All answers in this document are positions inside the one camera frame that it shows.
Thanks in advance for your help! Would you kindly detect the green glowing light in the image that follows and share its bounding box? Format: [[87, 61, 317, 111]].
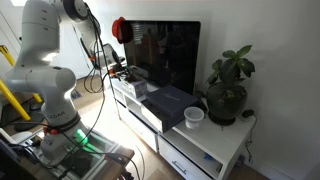
[[74, 128, 90, 147]]

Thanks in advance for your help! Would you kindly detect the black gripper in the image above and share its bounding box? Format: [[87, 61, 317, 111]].
[[110, 63, 141, 83]]

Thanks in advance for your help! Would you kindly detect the clear plastic cup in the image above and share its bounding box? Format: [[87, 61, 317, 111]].
[[183, 106, 205, 131]]

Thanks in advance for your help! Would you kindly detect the black power cable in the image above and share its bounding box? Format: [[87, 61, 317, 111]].
[[244, 115, 259, 165]]

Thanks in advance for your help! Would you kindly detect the small blue shelf item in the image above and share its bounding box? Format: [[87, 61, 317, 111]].
[[202, 152, 215, 162]]

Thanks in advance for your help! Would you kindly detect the robot mounting table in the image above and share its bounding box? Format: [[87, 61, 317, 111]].
[[19, 128, 136, 180]]

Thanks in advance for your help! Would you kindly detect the black flat screen TV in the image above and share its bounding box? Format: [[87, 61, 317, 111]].
[[119, 20, 202, 96]]

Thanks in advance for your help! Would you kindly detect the green leafy plant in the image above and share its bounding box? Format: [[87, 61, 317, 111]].
[[205, 44, 256, 86]]

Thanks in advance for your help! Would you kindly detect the white door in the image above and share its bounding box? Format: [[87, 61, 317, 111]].
[[54, 22, 93, 80]]

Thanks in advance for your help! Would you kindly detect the yellow railing bar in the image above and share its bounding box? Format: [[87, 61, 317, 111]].
[[0, 79, 32, 122], [0, 44, 44, 104]]

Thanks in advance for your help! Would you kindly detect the red round cap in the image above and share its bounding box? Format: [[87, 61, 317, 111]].
[[111, 16, 127, 45]]

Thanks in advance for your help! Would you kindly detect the dark round plant pot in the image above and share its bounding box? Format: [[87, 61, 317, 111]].
[[205, 82, 249, 122]]

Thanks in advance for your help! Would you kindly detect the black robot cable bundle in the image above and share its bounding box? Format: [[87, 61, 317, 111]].
[[82, 3, 118, 95]]

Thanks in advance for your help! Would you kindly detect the white TV stand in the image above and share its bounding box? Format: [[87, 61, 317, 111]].
[[109, 74, 256, 180]]

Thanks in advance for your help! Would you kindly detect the black pot saucer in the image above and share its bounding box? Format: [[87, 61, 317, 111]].
[[208, 111, 237, 127]]

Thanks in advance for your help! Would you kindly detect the black power adapter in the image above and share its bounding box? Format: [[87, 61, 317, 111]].
[[241, 109, 256, 119]]

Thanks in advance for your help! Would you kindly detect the navy blue shoe box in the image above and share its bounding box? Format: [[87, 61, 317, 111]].
[[140, 84, 203, 134]]

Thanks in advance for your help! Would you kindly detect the white tea sachet box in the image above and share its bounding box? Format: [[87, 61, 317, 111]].
[[120, 73, 149, 100]]

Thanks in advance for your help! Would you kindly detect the metal drawer handle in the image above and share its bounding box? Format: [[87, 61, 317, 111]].
[[171, 160, 188, 176]]

